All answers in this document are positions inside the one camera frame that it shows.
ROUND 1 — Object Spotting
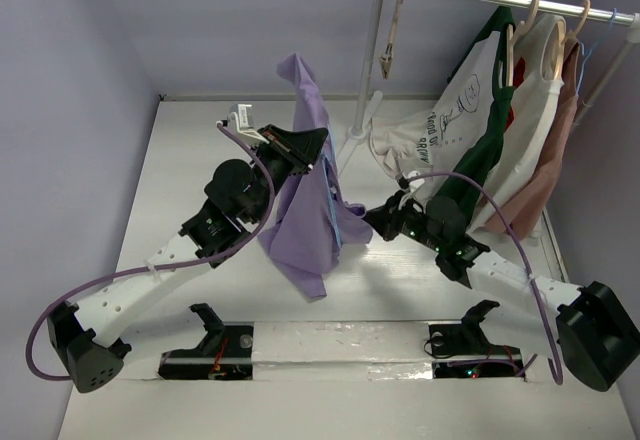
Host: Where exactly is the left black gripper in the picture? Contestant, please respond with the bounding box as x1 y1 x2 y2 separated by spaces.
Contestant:
248 125 328 225

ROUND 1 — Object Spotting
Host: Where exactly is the blue wire hanger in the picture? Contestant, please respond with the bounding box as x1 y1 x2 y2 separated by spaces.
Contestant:
576 8 618 94
321 128 343 250

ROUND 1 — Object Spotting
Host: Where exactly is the purple t shirt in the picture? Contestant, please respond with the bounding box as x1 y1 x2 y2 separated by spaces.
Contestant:
258 53 373 300

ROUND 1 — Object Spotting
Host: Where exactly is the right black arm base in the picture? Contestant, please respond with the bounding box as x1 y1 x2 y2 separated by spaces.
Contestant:
423 300 524 380

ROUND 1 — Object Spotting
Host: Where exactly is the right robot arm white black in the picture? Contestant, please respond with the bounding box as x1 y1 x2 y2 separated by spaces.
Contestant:
364 191 639 392

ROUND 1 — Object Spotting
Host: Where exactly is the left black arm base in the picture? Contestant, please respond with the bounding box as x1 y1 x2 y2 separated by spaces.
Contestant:
158 303 254 381

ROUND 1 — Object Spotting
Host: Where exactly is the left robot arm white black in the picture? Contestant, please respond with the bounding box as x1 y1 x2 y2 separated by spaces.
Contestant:
45 123 328 393

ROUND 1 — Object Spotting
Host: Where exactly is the dark green t shirt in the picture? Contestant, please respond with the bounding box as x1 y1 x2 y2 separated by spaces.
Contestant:
429 5 516 221

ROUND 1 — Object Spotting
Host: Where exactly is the cream printed t shirt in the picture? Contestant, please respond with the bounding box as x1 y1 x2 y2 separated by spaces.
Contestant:
369 31 502 179

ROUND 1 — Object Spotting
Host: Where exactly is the pink shirt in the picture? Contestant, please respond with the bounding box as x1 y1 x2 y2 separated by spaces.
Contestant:
482 39 584 239

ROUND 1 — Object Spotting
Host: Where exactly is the wooden clip hanger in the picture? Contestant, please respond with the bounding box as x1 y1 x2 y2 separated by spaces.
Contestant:
379 0 404 80

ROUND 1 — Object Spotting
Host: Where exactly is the wooden hanger left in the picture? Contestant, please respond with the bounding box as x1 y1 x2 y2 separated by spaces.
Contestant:
505 0 540 87

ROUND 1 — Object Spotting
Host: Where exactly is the wooden hanger right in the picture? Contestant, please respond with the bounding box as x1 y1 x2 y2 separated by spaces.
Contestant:
551 0 591 80

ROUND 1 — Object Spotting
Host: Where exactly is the white clothes rack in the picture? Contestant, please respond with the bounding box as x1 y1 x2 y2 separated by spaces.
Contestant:
336 0 639 173

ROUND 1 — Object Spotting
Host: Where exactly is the white tank top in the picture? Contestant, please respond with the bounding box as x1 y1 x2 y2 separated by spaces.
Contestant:
485 14 564 239

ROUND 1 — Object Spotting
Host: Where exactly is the red garment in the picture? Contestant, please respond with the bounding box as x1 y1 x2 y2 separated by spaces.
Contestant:
505 57 526 130

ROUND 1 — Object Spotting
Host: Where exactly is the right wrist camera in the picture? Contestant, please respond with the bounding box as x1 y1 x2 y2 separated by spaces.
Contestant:
398 170 425 208

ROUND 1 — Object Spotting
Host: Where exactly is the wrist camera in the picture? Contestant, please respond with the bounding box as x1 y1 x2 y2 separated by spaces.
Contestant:
218 103 268 146
398 170 425 208

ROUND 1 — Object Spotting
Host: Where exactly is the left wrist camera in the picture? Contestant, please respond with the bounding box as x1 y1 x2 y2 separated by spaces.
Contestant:
218 103 268 146

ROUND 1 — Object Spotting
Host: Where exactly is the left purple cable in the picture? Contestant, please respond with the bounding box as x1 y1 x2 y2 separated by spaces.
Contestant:
24 124 276 380

